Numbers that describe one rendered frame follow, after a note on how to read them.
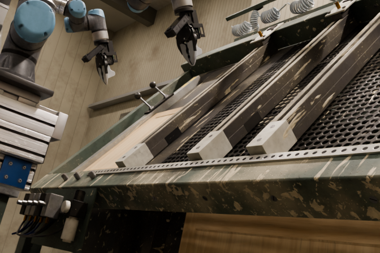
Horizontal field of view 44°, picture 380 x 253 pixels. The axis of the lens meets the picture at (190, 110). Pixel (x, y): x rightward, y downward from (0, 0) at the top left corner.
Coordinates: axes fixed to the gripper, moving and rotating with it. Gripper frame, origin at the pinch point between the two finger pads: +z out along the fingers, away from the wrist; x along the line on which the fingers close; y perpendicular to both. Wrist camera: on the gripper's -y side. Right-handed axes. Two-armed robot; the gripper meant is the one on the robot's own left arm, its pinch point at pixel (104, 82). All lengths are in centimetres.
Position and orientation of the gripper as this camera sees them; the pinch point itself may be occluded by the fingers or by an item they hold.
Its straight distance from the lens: 232.5
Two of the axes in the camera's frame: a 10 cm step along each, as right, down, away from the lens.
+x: -6.1, 1.4, 7.8
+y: 7.7, -1.2, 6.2
